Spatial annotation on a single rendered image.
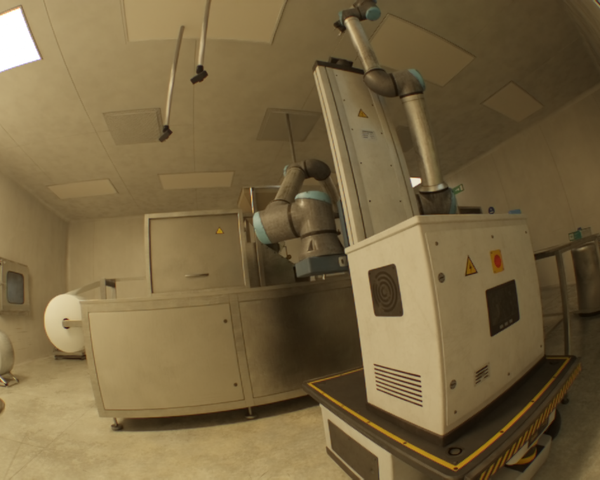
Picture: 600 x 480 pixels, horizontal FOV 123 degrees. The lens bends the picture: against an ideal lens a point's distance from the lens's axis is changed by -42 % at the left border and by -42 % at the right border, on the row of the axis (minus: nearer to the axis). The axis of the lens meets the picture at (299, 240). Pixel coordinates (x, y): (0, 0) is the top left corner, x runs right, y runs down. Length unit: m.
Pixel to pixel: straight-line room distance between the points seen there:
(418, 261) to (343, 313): 1.25
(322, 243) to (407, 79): 0.82
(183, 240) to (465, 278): 1.60
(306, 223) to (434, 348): 0.70
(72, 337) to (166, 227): 1.04
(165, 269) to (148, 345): 0.50
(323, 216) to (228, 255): 0.90
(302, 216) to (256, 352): 0.88
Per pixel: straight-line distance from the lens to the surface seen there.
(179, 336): 1.62
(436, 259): 0.60
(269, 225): 1.14
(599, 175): 5.02
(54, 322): 2.21
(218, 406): 1.71
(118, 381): 1.75
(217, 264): 1.81
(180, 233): 1.86
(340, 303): 1.79
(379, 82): 1.33
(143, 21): 2.39
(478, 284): 0.71
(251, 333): 1.63
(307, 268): 1.02
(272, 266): 1.92
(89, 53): 2.69
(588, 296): 2.92
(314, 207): 1.09
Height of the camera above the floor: 0.72
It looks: 11 degrees up
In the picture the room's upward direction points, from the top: 8 degrees counter-clockwise
